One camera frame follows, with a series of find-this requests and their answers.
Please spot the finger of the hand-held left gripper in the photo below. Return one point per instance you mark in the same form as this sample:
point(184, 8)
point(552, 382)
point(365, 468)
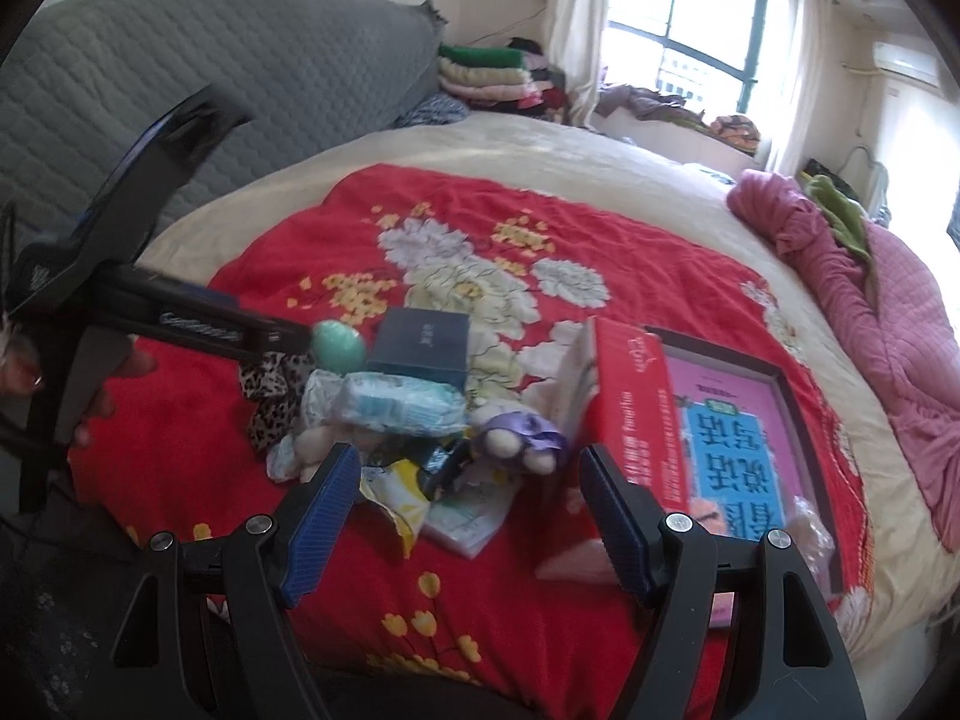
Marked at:
point(187, 286)
point(225, 330)

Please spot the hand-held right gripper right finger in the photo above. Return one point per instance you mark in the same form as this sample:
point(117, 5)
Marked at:
point(615, 532)

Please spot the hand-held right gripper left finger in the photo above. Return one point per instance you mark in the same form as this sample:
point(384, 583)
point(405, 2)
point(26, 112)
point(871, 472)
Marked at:
point(322, 532)

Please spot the leopard print scrunchie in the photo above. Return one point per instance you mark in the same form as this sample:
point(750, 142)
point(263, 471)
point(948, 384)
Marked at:
point(266, 399)

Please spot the green egg-shaped makeup sponge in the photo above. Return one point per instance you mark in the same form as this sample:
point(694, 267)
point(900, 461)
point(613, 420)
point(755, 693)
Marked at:
point(339, 346)

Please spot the plush toy with purple bow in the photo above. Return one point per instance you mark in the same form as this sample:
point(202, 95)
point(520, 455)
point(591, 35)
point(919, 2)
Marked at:
point(517, 444)

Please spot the dark blue box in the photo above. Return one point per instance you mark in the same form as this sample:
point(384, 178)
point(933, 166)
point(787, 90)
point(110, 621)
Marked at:
point(424, 352)

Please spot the dark shallow tray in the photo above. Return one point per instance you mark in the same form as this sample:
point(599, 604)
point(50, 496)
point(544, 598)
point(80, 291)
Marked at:
point(789, 406)

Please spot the person's left hand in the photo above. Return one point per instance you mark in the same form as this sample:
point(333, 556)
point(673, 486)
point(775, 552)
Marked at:
point(139, 365)

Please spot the yellow packet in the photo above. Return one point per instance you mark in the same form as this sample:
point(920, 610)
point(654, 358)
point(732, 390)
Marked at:
point(399, 502)

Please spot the small cream plush toy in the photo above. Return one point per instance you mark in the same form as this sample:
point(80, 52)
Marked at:
point(307, 450)

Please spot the red tissue box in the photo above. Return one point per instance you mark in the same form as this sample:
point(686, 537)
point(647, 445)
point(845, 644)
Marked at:
point(626, 420)

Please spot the black foil packet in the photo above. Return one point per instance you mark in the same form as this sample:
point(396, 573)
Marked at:
point(442, 463)

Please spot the clear plastic tissue pack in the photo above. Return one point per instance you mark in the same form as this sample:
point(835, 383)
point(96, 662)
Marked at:
point(397, 405)

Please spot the red floral blanket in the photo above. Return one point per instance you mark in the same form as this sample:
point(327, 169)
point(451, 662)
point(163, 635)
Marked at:
point(487, 615)

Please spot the grey quilted headboard cover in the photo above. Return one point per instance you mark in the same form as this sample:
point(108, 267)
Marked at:
point(187, 45)

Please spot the clear plastic bag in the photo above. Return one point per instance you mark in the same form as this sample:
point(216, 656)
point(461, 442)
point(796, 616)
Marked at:
point(814, 534)

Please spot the dark patterned pillow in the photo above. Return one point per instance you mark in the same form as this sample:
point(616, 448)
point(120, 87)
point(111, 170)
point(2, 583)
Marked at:
point(431, 112)

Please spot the pink quilt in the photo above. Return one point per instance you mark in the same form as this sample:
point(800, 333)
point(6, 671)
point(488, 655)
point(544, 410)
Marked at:
point(862, 300)

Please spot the stack of folded clothes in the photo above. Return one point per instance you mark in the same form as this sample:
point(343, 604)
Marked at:
point(487, 79)

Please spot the green blanket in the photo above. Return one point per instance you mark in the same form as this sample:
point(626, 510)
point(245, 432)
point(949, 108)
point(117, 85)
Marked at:
point(840, 210)

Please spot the orange patterned blanket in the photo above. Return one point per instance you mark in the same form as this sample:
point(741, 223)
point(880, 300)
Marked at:
point(739, 131)

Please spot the grey clothes pile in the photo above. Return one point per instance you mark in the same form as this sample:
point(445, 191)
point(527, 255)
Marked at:
point(645, 101)

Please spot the white curtain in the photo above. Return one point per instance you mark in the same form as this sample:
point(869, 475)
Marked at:
point(577, 15)
point(795, 67)

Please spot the window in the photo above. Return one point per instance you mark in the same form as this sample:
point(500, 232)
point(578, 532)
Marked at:
point(697, 22)

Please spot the white air conditioner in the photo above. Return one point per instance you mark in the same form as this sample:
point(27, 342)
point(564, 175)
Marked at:
point(904, 64)

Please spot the white curved metal frame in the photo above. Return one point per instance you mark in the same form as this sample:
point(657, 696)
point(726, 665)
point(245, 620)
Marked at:
point(862, 157)

